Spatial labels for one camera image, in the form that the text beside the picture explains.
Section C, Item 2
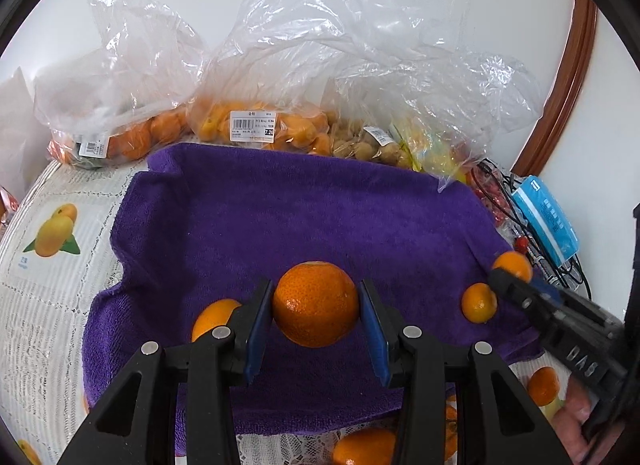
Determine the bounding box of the large orange with stem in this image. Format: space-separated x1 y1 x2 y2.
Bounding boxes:
331 427 396 465

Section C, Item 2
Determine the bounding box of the large orange mandarin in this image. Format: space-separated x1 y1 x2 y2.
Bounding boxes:
526 367 560 407

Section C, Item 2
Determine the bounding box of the black cable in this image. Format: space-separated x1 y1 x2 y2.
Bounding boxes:
470 158 594 298

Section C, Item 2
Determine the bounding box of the plastic bag of oranges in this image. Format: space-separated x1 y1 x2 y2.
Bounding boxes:
35 0 207 170

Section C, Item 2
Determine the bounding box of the brown door frame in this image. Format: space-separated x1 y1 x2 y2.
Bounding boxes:
512 0 598 176

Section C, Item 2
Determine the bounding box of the yellow snack package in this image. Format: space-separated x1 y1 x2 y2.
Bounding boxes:
390 122 480 191

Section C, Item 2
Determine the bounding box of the blue tissue pack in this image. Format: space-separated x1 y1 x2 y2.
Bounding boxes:
512 175 579 267

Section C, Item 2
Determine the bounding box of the person's right hand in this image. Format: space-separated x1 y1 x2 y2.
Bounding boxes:
549 374 609 465

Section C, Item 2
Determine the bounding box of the purple towel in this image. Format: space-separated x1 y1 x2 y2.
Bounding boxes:
82 144 541 435

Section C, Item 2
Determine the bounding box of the white plastic bag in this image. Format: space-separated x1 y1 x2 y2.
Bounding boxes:
0 69 51 202

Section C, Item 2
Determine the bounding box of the red cherry tomato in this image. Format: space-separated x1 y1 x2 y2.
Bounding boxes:
513 237 528 254

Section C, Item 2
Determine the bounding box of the plastic bag of kumquats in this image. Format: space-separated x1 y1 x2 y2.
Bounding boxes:
189 0 544 170

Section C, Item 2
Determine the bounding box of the bag of red fruits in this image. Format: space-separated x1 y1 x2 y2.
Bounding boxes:
466 161 518 229

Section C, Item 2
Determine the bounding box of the small orange mandarin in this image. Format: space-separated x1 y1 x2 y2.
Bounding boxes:
460 283 498 324
444 404 458 461

